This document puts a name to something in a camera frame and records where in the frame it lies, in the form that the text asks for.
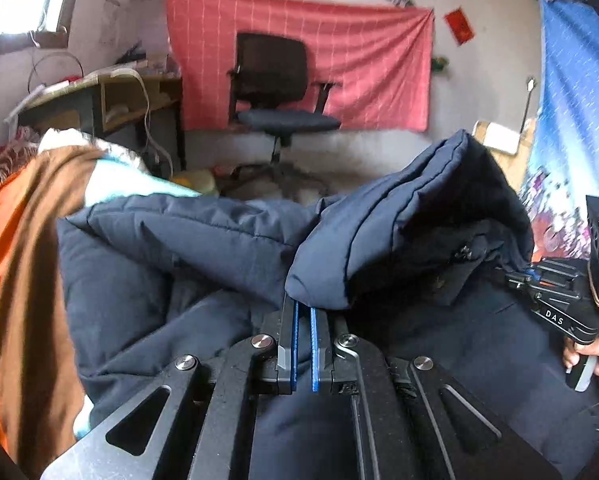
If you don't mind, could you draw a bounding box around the navy padded jacket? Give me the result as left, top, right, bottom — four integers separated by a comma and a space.
45, 131, 599, 479

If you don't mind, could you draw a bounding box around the person's right hand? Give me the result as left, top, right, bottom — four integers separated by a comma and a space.
563, 337, 599, 377

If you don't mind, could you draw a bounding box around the small wooden side table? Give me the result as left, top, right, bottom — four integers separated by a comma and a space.
472, 118, 536, 192

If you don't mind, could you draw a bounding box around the white box on table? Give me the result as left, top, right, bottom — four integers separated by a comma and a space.
483, 122, 521, 156

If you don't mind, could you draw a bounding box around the colourful striped bed blanket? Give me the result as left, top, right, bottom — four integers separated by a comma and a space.
0, 129, 192, 479

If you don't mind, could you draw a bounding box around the black office chair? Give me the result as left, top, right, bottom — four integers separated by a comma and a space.
222, 32, 341, 200

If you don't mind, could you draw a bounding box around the wooden desk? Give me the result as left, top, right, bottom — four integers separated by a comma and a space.
14, 65, 188, 174

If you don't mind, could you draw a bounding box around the blue printed wall hanging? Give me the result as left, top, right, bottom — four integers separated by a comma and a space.
520, 0, 599, 260

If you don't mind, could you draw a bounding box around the red paper wall decoration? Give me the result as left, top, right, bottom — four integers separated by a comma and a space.
444, 6, 475, 46

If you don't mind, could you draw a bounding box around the red checked wall cloth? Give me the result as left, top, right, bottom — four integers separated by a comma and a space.
164, 0, 436, 134

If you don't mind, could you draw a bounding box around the white cable on desk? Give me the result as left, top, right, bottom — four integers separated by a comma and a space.
108, 66, 176, 179

